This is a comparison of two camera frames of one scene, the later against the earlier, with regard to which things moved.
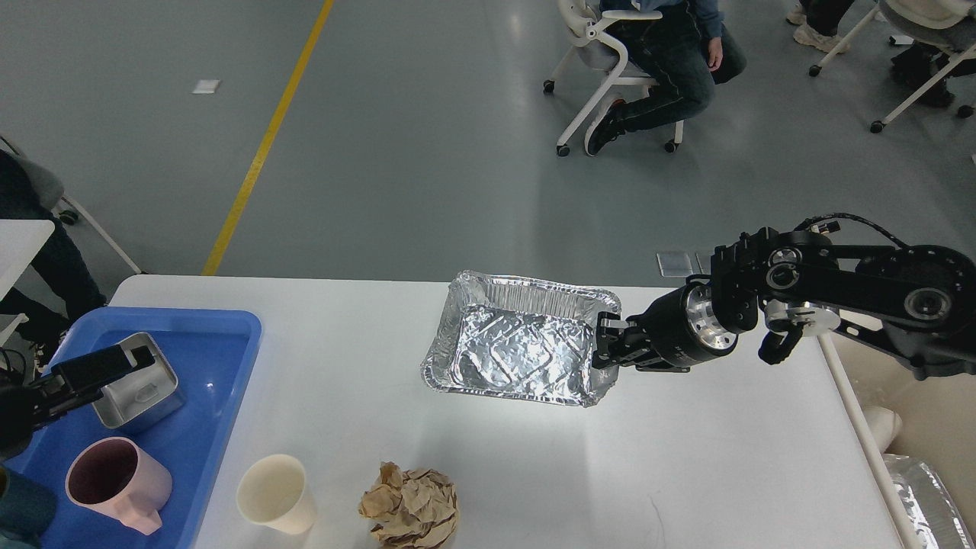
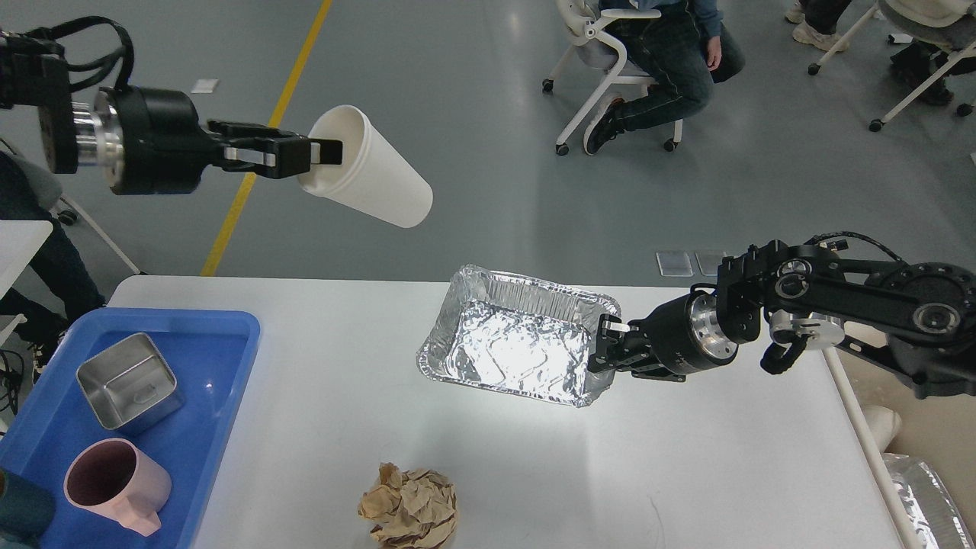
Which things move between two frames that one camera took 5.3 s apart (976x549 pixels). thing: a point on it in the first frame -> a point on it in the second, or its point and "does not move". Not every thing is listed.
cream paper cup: (274, 490) -> (371, 176)
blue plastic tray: (214, 351) does not move
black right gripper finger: (642, 357) does not move
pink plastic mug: (114, 477) does not move
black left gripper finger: (54, 406) -> (282, 157)
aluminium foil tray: (519, 337) does not move
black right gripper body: (683, 327) does not move
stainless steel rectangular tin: (142, 395) does not move
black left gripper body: (21, 406) -> (150, 141)
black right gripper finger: (614, 331) does not move
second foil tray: (937, 520) does not move
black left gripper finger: (83, 377) -> (238, 134)
